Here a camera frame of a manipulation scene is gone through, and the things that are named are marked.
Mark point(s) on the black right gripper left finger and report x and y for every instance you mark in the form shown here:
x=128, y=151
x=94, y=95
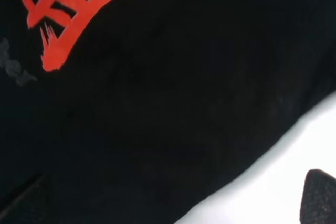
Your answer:
x=30, y=202

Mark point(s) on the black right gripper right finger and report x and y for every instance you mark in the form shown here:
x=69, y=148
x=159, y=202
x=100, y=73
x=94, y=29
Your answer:
x=318, y=198

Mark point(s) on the black printed t-shirt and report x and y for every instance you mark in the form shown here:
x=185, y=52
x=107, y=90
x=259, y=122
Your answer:
x=139, y=109

